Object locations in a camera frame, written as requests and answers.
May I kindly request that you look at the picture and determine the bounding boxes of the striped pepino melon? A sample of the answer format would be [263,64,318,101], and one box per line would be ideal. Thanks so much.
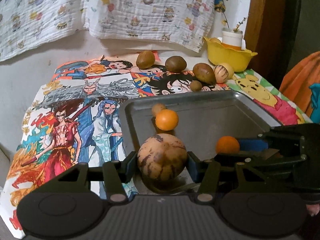
[214,65,229,83]
[137,133,188,181]

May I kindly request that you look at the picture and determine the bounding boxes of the yellow plastic bowl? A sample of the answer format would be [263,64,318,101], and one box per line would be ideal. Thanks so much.
[204,37,257,72]

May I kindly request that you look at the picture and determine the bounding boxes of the cartoon characters drawing poster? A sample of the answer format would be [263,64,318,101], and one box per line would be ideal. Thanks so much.
[52,56,229,97]

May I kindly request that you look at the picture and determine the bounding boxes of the right printed muslin cloth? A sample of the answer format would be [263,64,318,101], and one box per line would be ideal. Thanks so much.
[85,0,214,53]

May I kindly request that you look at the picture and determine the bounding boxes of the left printed muslin cloth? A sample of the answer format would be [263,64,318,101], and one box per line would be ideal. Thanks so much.
[1,0,88,61]

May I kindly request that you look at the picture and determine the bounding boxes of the yellow lemon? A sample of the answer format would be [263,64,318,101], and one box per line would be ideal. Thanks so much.
[221,62,234,79]

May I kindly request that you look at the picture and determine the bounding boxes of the winnie the pooh drawing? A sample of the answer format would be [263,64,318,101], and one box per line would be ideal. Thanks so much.
[227,69,312,125]

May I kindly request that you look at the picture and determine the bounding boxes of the white orange plastic cup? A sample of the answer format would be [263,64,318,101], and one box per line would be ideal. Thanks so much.
[222,28,243,50]

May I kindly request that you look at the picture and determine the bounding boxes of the small brown kiwi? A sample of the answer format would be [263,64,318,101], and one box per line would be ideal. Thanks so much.
[190,80,202,92]
[151,103,167,117]

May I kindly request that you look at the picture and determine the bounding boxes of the brown sapodilla fruit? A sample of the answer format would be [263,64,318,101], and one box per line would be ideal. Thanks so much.
[136,50,155,69]
[165,56,187,73]

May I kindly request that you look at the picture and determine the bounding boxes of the anime warriors drawing poster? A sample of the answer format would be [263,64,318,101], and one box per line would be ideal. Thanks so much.
[1,74,138,239]

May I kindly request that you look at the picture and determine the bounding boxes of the wooden door frame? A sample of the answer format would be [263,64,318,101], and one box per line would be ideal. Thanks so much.
[245,0,302,83]

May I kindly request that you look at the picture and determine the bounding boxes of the grey metal tray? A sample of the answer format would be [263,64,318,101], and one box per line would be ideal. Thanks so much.
[118,90,283,196]

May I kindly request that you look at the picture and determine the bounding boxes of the dry twig plant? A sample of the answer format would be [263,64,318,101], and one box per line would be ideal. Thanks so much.
[222,12,248,33]

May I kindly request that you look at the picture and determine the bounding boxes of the orange cloth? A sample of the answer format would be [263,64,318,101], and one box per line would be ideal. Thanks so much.
[280,51,319,124]

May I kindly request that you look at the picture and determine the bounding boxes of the brown green mango fruit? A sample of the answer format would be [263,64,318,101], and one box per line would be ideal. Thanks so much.
[193,63,216,85]

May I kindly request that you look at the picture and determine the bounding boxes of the yellow fruit in bowl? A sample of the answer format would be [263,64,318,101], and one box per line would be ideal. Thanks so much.
[209,37,221,44]

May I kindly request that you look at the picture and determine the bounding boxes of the printed muslin cloth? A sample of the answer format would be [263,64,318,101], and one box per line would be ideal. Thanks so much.
[85,0,214,53]
[1,0,88,61]

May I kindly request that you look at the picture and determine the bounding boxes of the small orange tangerine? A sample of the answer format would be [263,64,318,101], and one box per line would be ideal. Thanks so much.
[215,136,240,154]
[155,109,179,131]

